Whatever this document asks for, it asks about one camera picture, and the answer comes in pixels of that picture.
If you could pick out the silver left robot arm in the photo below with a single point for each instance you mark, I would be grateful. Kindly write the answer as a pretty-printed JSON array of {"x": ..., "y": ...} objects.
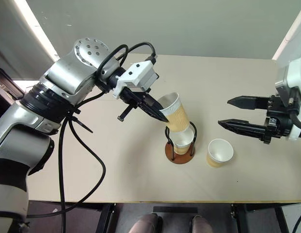
[{"x": 68, "y": 72}]

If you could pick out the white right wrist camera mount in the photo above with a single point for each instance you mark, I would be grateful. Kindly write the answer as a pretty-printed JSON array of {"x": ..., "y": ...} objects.
[{"x": 296, "y": 133}]

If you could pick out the black zip tie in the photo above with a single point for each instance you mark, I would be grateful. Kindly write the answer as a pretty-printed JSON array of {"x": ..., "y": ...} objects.
[{"x": 81, "y": 123}]

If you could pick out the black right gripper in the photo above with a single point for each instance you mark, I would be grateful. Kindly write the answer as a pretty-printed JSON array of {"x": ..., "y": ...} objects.
[{"x": 280, "y": 121}]

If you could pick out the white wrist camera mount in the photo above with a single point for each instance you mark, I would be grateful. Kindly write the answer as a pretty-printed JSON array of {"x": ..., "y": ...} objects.
[
  {"x": 296, "y": 133},
  {"x": 138, "y": 74}
]

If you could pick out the dark rounded foot shape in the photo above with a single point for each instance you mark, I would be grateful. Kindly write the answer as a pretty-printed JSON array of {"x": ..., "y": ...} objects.
[
  {"x": 201, "y": 224},
  {"x": 146, "y": 224}
]

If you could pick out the black ribbed floor strip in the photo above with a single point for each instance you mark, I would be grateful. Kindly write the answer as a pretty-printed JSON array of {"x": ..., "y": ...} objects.
[{"x": 175, "y": 210}]

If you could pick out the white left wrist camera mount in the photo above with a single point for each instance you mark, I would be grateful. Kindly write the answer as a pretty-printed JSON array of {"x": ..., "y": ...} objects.
[{"x": 138, "y": 74}]

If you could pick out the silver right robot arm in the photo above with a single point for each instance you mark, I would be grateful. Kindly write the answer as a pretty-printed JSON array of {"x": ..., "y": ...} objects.
[{"x": 293, "y": 75}]

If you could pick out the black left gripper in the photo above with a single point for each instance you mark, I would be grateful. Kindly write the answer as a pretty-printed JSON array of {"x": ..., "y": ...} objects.
[{"x": 132, "y": 97}]

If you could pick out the brown ribbed paper cup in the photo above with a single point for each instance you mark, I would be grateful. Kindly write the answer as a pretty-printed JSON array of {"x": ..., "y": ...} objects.
[
  {"x": 181, "y": 142},
  {"x": 219, "y": 153},
  {"x": 178, "y": 115}
]

